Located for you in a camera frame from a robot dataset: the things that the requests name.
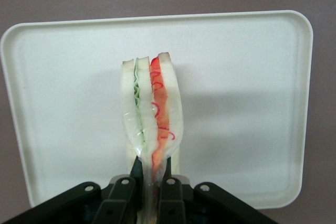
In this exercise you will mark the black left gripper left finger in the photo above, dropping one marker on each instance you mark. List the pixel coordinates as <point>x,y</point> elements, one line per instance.
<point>115,203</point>

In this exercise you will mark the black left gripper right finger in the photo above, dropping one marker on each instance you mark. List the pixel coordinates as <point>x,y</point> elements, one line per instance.
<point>183,205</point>

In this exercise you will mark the sandwich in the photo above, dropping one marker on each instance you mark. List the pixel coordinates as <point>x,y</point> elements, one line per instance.
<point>147,103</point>

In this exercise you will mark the cream plastic tray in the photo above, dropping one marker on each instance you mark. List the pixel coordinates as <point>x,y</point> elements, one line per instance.
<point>236,90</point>

